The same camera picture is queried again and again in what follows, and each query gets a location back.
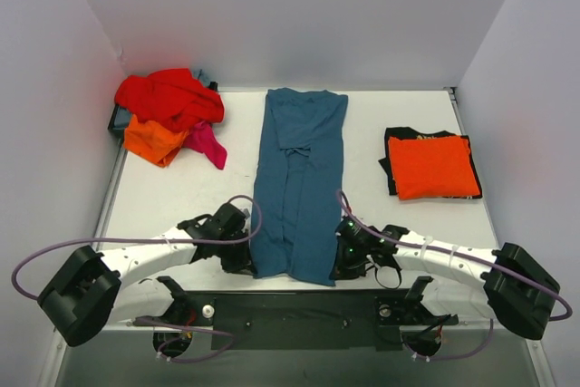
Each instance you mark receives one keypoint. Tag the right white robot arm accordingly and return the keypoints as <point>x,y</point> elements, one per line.
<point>505,284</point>

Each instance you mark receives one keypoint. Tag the folded black t shirt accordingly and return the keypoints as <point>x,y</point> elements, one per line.
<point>399,131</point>

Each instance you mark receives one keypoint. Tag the red t shirt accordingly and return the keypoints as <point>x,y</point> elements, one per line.
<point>180,76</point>

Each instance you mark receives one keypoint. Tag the folded orange t shirt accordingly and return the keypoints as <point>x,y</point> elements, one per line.
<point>432,167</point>

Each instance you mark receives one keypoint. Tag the teal blue t shirt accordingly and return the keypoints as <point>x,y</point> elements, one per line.
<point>299,170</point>

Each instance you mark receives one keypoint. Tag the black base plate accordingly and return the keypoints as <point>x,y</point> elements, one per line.
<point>301,320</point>

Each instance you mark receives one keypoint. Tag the light blue t shirt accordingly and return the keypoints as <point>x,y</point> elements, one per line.
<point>201,76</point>

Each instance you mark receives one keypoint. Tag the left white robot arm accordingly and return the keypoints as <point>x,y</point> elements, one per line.
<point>93,289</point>

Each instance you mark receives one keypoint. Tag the pink t shirt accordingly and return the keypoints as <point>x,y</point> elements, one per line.
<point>201,139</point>

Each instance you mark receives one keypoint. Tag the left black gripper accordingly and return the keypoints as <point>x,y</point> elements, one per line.
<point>240,258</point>

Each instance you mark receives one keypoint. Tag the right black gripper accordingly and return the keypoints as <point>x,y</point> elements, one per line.
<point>343,266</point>

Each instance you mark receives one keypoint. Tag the orange crumpled t shirt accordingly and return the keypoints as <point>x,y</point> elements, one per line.
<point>153,142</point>

